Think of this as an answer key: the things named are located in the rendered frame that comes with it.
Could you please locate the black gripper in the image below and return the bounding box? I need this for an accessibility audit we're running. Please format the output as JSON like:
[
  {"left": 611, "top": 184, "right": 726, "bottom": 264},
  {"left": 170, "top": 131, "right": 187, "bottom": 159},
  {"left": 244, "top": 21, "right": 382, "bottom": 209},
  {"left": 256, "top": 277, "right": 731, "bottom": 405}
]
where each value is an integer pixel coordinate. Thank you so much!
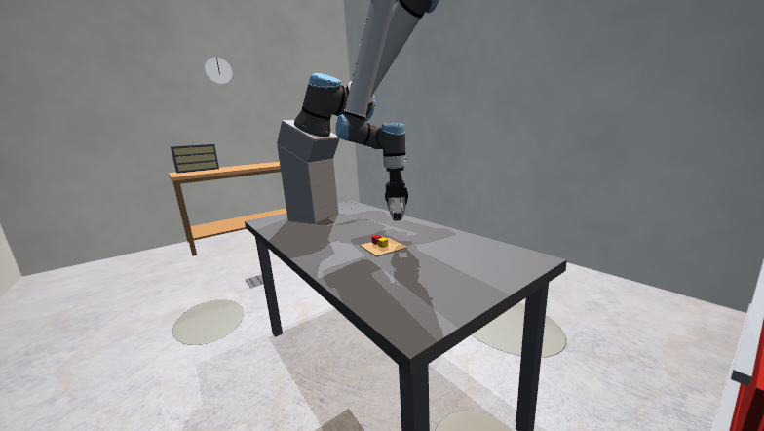
[{"left": 385, "top": 167, "right": 408, "bottom": 219}]

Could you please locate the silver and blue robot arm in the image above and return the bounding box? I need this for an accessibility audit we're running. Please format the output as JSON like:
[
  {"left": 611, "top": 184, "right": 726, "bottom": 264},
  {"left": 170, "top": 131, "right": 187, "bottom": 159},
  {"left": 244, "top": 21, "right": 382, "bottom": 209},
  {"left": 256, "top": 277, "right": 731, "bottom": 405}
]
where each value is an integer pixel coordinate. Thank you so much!
[{"left": 294, "top": 0, "right": 439, "bottom": 169}]

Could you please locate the tan mat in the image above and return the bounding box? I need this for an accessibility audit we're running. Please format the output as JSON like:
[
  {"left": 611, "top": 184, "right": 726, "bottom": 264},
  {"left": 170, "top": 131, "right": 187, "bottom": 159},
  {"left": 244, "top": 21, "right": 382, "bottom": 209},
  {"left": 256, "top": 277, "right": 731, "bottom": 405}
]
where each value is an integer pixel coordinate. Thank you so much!
[{"left": 360, "top": 238, "right": 407, "bottom": 256}]

